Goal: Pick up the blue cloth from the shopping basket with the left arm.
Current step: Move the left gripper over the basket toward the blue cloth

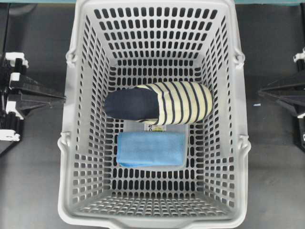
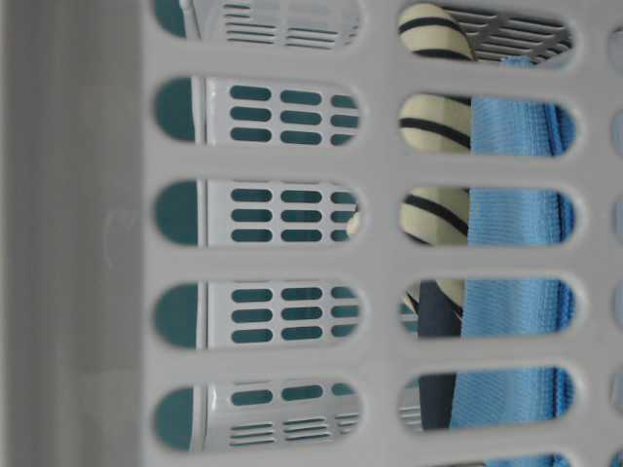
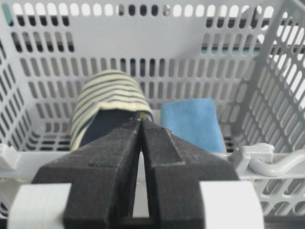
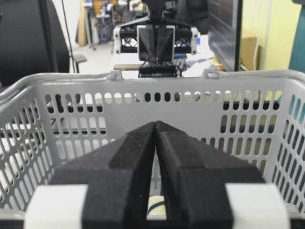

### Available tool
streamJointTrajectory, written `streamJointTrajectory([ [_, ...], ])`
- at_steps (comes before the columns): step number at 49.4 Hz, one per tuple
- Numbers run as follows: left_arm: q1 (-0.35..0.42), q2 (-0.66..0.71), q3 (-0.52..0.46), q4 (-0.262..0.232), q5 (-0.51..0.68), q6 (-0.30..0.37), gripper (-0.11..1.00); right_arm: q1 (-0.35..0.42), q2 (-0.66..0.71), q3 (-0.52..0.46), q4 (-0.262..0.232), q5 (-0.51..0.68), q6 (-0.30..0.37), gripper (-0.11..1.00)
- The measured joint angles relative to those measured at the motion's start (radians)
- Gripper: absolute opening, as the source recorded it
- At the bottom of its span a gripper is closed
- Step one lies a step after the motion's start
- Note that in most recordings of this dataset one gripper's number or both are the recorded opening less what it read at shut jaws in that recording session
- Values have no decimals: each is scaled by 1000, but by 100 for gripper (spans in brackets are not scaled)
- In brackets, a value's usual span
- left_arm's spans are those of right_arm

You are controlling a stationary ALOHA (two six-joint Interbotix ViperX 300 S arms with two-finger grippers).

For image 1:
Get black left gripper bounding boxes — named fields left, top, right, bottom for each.
left=0, top=52, right=66, bottom=155

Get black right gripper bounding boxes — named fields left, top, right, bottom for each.
left=258, top=48, right=305, bottom=147

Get grey plastic shopping basket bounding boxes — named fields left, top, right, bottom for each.
left=58, top=0, right=251, bottom=229

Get folded blue cloth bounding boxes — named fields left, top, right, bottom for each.
left=117, top=131, right=186, bottom=167

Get clear plastic packet with label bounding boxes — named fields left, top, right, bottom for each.
left=120, top=120, right=189, bottom=171

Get navy and striped slipper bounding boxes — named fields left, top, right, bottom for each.
left=103, top=82, right=213, bottom=125

